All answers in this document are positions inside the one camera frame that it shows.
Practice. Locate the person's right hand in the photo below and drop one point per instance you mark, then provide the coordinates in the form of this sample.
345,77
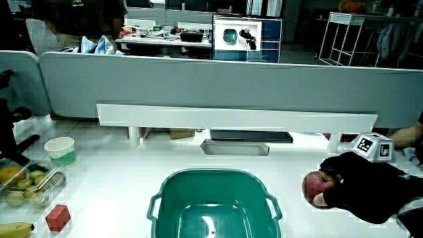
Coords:
367,191

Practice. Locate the red apple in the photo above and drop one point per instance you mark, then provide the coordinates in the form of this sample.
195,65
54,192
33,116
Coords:
315,185

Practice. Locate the another person's forearm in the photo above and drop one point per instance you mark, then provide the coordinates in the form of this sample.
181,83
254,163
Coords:
408,135

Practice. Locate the person's right forearm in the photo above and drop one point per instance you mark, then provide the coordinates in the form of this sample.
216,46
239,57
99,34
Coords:
414,226

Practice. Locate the white desk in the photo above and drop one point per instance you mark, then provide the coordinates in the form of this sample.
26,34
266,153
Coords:
115,185

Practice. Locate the pale blue cloth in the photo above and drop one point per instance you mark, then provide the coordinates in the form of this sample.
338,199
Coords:
408,156

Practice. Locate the dark red object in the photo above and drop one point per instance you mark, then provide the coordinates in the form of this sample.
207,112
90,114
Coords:
347,137

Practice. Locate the black flat laptop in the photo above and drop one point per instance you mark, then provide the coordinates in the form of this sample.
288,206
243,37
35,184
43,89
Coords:
251,135

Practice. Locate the grey metal tray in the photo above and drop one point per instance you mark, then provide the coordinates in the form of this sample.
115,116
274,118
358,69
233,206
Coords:
234,148

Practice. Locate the green plastic basin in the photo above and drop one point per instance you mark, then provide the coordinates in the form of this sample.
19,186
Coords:
215,198

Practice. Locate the white shelf riser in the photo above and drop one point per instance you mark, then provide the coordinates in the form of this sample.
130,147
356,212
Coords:
231,119

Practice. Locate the grey hanging jacket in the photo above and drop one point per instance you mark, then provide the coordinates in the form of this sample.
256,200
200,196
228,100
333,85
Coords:
393,39

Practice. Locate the large grey partition panel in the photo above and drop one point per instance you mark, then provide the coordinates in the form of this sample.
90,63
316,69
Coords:
231,82

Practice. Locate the white metal rack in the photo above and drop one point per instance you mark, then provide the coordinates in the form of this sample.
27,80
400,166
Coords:
343,19

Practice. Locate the computer monitor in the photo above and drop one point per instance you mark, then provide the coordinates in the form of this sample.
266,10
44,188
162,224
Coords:
271,36

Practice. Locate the orange plush object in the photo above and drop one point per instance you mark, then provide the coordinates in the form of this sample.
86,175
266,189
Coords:
352,6

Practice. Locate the brown cardboard box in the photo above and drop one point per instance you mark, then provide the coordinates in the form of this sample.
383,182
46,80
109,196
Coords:
181,133

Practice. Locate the black case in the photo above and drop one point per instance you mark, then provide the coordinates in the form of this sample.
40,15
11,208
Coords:
191,36

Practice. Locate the white background table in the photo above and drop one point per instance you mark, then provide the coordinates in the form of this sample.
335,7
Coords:
158,41

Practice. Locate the blue crumpled bag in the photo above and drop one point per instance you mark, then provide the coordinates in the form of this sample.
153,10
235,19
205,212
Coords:
104,46

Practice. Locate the brown kiwi fruit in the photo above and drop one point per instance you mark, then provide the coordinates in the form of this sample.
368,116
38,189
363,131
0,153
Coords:
58,178

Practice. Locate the white and green paper cup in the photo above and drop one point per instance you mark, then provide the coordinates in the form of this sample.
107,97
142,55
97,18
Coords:
60,150

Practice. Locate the red block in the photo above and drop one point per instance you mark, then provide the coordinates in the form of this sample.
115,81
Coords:
57,217

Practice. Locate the clear plastic fruit box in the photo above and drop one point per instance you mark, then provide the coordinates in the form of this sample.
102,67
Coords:
53,193

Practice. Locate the cluster of green fruits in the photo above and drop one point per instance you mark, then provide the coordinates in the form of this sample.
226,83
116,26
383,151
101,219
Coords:
24,183

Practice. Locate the yellow banana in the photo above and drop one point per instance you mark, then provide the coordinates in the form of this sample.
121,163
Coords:
15,230

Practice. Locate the orange fruit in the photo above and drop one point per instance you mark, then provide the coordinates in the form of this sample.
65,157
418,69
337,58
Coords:
10,173

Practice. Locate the small grey partition panel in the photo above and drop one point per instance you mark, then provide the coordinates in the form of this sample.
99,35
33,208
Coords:
23,82

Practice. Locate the white striped chair back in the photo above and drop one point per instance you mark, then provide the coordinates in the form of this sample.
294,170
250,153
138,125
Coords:
41,36

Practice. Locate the black camera tripod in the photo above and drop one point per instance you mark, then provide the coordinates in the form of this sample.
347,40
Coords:
6,132

